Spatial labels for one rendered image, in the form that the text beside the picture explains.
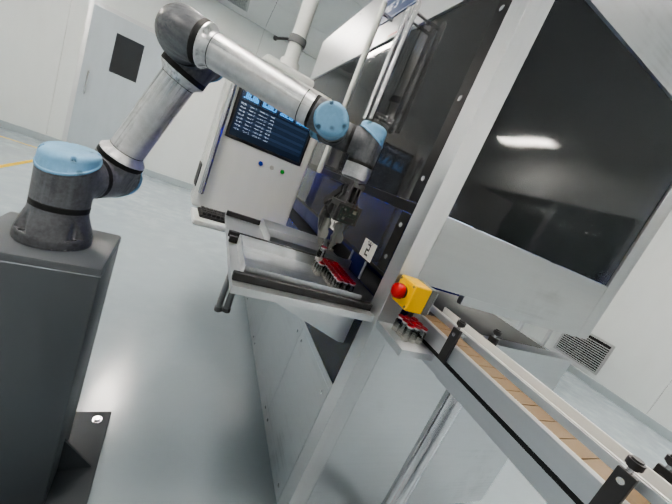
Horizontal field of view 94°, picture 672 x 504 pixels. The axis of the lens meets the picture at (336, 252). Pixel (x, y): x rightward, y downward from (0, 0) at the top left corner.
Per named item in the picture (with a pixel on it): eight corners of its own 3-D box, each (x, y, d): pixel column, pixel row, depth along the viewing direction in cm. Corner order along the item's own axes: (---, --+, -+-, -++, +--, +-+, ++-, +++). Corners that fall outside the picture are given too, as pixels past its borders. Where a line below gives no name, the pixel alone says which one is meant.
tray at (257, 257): (330, 270, 114) (333, 261, 113) (357, 305, 91) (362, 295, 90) (236, 244, 100) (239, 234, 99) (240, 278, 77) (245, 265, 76)
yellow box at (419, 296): (411, 302, 87) (422, 279, 85) (426, 316, 80) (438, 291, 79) (389, 297, 83) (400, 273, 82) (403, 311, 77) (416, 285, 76)
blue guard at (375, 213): (276, 178, 261) (284, 157, 257) (386, 273, 90) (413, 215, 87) (276, 178, 261) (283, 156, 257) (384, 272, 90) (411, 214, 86)
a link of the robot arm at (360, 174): (342, 158, 88) (367, 169, 91) (336, 174, 89) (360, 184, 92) (352, 161, 81) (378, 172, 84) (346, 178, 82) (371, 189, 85)
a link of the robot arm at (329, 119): (142, -35, 60) (361, 102, 65) (172, -3, 71) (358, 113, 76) (121, 24, 63) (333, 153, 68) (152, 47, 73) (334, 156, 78)
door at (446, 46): (359, 181, 124) (424, 25, 112) (420, 205, 86) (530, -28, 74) (358, 181, 124) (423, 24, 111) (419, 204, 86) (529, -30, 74)
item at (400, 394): (332, 302, 330) (366, 225, 311) (471, 514, 149) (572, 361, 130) (237, 280, 287) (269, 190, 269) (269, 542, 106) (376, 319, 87)
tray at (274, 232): (328, 247, 149) (331, 240, 148) (348, 268, 126) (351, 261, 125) (259, 225, 135) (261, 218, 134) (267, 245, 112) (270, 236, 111)
